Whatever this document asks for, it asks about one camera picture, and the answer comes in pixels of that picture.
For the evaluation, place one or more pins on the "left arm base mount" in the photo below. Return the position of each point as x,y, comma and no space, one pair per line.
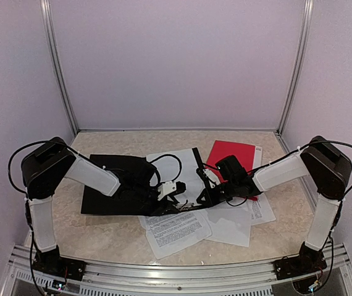
61,267

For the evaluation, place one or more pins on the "red plastic folder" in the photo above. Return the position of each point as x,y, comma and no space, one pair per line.
245,153

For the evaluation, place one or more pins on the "printed sheet under red folder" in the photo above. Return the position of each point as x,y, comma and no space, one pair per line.
261,211

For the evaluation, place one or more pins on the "silver metal folder clip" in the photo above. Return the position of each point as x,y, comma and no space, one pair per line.
189,207

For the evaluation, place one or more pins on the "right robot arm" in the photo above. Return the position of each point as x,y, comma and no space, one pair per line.
329,168

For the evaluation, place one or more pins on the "printed text paper sheet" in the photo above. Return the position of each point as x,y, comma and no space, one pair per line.
170,234

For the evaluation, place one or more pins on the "right aluminium corner post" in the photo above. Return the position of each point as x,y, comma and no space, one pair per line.
297,66

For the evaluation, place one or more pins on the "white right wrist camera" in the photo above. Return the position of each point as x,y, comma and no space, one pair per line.
208,175

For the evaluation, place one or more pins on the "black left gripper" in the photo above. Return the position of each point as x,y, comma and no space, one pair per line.
160,209

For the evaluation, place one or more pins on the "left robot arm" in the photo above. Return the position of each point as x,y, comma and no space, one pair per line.
114,185

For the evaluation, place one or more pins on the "black clip folder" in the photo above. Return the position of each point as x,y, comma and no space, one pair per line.
96,203

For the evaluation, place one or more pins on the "white paper sheet underneath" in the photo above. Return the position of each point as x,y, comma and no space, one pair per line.
229,225

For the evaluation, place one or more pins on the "front aluminium frame rail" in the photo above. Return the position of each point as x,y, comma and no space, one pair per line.
105,278

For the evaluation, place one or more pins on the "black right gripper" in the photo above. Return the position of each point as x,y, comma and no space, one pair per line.
211,201

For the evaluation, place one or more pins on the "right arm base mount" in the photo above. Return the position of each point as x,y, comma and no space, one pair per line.
305,262

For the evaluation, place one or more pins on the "white paper sheet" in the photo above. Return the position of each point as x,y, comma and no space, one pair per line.
168,169

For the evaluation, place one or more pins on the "aluminium corner post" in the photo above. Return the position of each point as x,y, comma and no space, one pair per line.
46,13
297,66

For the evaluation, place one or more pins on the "left aluminium corner post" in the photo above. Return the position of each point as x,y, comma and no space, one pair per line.
46,13

